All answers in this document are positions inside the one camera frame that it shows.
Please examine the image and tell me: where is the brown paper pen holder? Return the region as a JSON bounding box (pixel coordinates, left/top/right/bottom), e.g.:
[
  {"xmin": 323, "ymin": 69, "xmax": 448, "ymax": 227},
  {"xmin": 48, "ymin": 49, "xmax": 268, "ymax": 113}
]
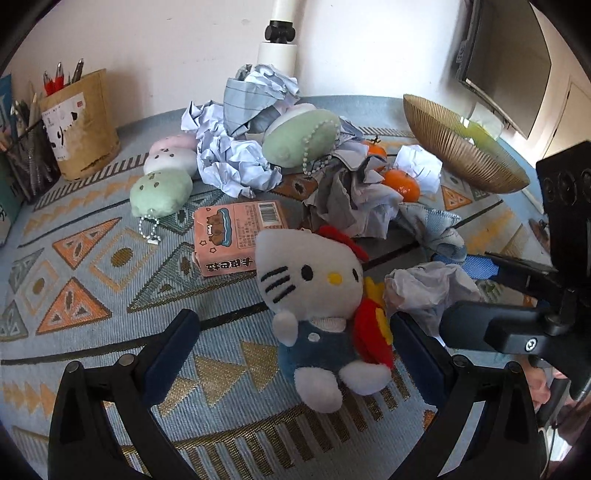
[{"xmin": 39, "ymin": 69, "xmax": 122, "ymax": 182}]

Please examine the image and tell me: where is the round green plush keychain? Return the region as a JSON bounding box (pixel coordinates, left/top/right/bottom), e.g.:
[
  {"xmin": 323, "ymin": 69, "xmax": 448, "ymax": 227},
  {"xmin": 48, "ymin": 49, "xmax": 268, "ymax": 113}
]
[{"xmin": 262, "ymin": 102, "xmax": 342, "ymax": 177}]

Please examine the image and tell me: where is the pink drink carton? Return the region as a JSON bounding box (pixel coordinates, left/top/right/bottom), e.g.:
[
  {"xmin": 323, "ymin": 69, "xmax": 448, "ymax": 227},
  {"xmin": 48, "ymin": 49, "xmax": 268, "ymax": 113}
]
[{"xmin": 191, "ymin": 200, "xmax": 291, "ymax": 278}]

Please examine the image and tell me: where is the bundle of pencils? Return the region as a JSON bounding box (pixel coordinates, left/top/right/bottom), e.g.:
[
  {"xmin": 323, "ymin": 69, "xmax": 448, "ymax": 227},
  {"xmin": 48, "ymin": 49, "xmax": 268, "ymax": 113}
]
[{"xmin": 0, "ymin": 92, "xmax": 43, "ymax": 153}]

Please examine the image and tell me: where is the light blue cloth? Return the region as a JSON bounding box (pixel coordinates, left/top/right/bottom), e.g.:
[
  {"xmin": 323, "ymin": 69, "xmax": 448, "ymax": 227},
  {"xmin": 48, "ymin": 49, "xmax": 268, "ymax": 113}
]
[{"xmin": 397, "ymin": 203, "xmax": 468, "ymax": 265}]

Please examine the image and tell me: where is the gold ribbed bowl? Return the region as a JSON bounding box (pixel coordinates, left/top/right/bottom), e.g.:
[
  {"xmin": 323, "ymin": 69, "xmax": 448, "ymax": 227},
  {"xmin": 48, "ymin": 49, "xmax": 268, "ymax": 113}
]
[{"xmin": 403, "ymin": 93, "xmax": 531, "ymax": 193}]

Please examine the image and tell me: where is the black mesh pen holder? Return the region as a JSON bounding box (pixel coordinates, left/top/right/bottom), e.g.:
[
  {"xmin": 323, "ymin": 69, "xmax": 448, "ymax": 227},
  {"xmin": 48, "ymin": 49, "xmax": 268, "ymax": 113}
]
[{"xmin": 0, "ymin": 124, "xmax": 62, "ymax": 205}]

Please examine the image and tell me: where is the large crumpled white paper ball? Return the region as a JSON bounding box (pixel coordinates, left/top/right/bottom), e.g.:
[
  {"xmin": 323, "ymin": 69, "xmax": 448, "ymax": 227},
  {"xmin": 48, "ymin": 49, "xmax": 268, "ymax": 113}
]
[{"xmin": 198, "ymin": 133, "xmax": 283, "ymax": 198}]

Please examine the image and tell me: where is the crumpled grey lined paper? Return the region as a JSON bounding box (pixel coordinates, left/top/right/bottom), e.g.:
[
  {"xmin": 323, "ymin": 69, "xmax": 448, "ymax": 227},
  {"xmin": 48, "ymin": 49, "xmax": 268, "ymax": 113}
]
[{"xmin": 223, "ymin": 76, "xmax": 280, "ymax": 138}]

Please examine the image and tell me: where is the bundle of red pens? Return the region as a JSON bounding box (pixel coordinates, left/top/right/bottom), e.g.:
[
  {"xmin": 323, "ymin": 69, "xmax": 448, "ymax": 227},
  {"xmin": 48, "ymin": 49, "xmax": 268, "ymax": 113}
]
[{"xmin": 41, "ymin": 58, "xmax": 86, "ymax": 97}]

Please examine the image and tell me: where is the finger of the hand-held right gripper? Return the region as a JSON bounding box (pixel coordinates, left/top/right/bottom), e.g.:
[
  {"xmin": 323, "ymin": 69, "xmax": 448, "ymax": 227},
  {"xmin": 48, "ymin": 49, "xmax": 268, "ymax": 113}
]
[
  {"xmin": 462, "ymin": 252, "xmax": 562, "ymax": 302},
  {"xmin": 438, "ymin": 300, "xmax": 570, "ymax": 357}
]

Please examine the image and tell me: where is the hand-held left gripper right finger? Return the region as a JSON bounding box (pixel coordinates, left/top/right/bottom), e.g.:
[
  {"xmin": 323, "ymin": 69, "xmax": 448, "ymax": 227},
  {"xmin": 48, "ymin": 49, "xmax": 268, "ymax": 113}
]
[{"xmin": 390, "ymin": 310, "xmax": 552, "ymax": 480}]

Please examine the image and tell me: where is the patterned woven tablecloth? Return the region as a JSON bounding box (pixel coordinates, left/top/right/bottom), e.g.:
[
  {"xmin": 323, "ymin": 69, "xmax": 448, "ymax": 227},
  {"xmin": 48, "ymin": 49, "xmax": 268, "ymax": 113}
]
[{"xmin": 0, "ymin": 95, "xmax": 591, "ymax": 480}]

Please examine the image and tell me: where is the black monitor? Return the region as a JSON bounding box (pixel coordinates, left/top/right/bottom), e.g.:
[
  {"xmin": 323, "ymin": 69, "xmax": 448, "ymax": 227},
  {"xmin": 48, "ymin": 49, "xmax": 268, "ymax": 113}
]
[{"xmin": 455, "ymin": 0, "xmax": 552, "ymax": 139}]

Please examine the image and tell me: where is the dark grey crumpled cloth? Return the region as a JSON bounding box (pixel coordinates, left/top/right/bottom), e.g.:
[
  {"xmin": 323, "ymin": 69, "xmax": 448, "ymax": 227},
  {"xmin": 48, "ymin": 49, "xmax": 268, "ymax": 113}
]
[{"xmin": 302, "ymin": 150, "xmax": 404, "ymax": 240}]

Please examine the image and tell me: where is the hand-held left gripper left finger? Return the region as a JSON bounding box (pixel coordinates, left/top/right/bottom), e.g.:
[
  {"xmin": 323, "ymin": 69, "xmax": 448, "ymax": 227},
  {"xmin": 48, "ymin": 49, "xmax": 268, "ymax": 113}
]
[{"xmin": 48, "ymin": 308, "xmax": 201, "ymax": 480}]

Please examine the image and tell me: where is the person's right hand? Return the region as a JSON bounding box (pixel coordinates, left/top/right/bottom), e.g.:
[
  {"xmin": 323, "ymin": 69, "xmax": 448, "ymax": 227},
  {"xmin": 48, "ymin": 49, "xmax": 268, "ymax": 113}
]
[{"xmin": 530, "ymin": 364, "xmax": 589, "ymax": 457}]

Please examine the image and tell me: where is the three-ball dango plush keychain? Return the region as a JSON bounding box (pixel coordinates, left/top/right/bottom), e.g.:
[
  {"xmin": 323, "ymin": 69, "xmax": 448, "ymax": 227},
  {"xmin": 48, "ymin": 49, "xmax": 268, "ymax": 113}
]
[{"xmin": 129, "ymin": 134, "xmax": 199, "ymax": 246}]

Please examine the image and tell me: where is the grey-white paper ball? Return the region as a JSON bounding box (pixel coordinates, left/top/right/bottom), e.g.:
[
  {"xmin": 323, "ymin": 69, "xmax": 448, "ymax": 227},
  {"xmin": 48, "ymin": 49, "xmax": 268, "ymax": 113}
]
[{"xmin": 384, "ymin": 262, "xmax": 485, "ymax": 337}]

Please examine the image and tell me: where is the white cat plush toy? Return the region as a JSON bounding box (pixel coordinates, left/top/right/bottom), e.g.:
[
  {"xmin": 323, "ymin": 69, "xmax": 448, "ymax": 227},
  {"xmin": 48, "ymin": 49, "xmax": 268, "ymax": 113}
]
[{"xmin": 255, "ymin": 225, "xmax": 398, "ymax": 414}]

